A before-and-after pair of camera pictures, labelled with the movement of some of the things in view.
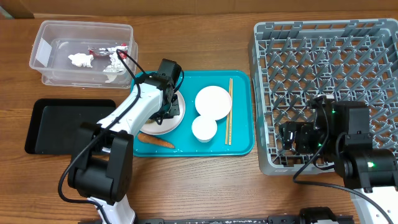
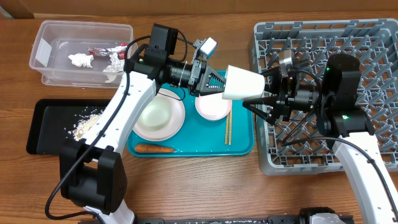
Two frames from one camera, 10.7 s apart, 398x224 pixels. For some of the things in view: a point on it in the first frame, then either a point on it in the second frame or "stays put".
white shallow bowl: (213, 101) stays put
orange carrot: (155, 140) → (153, 149)
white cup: (204, 128) → (242, 84)
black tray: (55, 123) stays put
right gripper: (303, 133) → (282, 98)
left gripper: (174, 110) → (199, 67)
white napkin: (80, 59) stays put
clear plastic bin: (85, 54) stays put
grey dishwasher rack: (293, 62) stays put
